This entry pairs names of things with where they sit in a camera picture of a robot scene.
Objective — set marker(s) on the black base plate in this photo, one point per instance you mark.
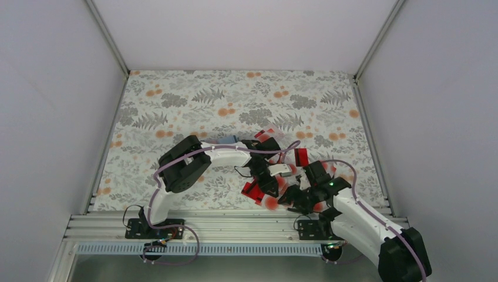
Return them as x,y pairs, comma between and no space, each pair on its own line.
315,230
139,229

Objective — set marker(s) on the dark red striped card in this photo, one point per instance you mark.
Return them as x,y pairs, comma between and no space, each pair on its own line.
301,157

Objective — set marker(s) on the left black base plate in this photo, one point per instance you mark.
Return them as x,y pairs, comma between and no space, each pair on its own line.
139,229

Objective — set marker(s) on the red card with stripe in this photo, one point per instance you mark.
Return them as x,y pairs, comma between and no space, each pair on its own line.
253,191

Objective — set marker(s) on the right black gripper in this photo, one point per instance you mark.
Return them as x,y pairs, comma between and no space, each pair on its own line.
293,195

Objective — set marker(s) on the aluminium rail frame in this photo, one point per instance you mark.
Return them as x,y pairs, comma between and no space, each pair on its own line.
207,226

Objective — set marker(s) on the blue slotted cable duct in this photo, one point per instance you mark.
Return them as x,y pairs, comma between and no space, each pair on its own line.
204,249

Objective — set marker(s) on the teal leather card holder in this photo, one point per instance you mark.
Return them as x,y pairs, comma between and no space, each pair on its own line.
227,140

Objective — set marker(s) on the red black striped card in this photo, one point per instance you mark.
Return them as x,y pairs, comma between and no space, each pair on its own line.
260,133

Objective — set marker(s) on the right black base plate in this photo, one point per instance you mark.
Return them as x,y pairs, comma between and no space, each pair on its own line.
315,230

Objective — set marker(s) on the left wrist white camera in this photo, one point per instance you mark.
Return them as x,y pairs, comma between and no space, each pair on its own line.
283,170

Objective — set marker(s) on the white card red circle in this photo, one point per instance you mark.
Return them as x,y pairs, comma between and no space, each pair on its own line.
271,203

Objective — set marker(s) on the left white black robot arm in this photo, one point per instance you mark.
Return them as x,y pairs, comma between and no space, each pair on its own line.
187,161

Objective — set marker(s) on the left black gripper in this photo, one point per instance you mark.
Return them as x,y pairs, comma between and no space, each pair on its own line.
268,185

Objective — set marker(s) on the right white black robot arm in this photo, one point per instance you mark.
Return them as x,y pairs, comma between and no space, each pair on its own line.
398,253

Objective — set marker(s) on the floral patterned table mat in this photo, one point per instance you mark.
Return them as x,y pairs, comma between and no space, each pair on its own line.
161,108

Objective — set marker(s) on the white VIP card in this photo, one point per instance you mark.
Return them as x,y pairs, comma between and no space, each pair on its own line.
273,131

